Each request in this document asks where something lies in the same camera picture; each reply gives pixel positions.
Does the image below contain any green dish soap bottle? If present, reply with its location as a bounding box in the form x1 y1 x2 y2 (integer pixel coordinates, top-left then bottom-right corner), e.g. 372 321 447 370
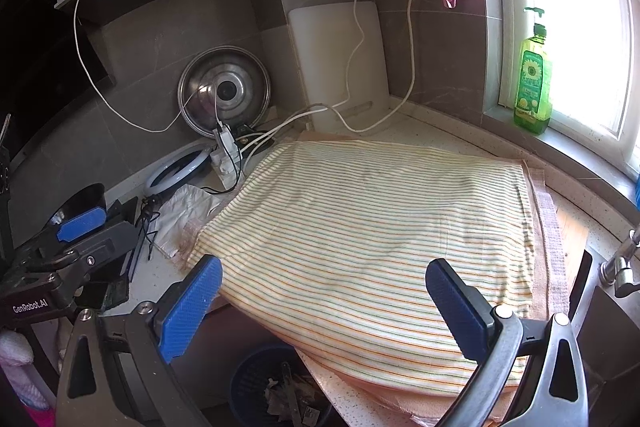
513 6 552 135

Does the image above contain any gloved left hand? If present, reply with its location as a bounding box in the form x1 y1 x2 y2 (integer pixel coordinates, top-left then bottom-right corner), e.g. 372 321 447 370
0 329 50 411

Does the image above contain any white plastic bag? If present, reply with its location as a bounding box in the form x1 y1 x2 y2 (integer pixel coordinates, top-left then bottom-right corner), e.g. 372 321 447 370
150 184 222 259

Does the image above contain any white ring light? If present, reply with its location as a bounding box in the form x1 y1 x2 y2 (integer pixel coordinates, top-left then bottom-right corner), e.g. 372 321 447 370
143 145 214 197

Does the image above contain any blue plastic trash basket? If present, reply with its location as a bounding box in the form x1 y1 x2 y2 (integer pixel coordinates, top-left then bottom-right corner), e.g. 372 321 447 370
229 343 334 426

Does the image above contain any chrome faucet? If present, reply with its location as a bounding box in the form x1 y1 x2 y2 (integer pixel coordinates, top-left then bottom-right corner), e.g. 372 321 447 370
599 228 639 298

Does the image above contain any white cable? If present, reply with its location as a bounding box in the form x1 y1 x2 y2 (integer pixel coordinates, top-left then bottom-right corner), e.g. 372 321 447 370
71 0 432 188

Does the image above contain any steel pot lid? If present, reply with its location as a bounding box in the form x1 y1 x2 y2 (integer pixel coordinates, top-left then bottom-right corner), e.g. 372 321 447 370
177 46 271 138

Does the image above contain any white cutting board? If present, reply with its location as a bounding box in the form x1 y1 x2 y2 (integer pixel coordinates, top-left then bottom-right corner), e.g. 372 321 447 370
288 1 390 133

